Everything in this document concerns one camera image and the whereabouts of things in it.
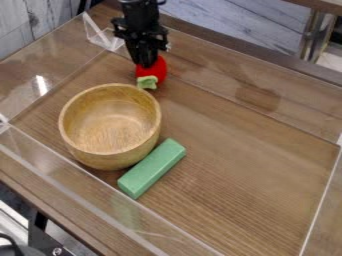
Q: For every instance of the red plush fruit green stem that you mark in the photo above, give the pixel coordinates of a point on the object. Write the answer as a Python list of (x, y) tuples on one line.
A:
[(151, 77)]

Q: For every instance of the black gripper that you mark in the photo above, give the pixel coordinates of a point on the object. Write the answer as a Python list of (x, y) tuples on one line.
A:
[(139, 28)]

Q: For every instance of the black table frame bracket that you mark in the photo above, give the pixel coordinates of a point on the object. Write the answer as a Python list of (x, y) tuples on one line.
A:
[(40, 240)]

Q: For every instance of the clear acrylic tray wall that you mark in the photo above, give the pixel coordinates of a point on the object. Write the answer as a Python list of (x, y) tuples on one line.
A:
[(111, 223)]

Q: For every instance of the green rectangular block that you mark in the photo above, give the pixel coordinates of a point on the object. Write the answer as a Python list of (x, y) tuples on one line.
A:
[(144, 174)]

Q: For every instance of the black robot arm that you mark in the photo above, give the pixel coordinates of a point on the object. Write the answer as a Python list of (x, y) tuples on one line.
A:
[(142, 2)]

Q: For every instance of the metal table leg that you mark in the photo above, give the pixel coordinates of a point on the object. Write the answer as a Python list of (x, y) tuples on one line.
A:
[(317, 34)]

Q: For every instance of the wooden bowl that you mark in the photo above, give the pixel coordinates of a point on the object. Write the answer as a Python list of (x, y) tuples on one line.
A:
[(110, 125)]

